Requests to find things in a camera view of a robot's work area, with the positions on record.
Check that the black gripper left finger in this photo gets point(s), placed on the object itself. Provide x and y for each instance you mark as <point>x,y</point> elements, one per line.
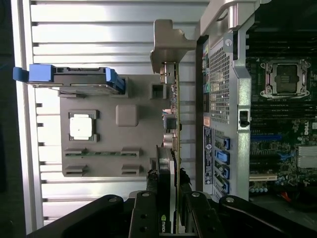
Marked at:
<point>144,218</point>

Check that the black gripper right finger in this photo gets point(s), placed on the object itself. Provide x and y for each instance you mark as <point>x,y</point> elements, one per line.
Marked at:
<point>203,218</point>

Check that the grey parts rack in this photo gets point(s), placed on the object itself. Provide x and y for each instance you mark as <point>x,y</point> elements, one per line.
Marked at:
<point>109,163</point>

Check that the blue expansion slot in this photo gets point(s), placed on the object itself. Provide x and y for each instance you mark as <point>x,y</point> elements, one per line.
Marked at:
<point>266,137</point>

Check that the silver CPU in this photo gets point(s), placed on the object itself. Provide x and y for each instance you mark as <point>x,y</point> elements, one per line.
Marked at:
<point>81,126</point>

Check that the open dark grey PC case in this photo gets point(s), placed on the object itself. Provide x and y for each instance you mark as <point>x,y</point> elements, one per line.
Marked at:
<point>237,111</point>

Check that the silver chipset heat sink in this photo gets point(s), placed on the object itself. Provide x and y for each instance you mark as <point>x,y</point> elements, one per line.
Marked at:
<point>308,157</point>

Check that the green Dell motherboard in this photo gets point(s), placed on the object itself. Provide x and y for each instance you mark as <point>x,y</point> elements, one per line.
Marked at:
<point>277,119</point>

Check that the hard disk with blue carrier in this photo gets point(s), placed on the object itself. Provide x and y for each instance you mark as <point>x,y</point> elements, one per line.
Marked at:
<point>74,78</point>

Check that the CPU socket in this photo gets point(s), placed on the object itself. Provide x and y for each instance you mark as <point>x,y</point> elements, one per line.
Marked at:
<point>284,78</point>

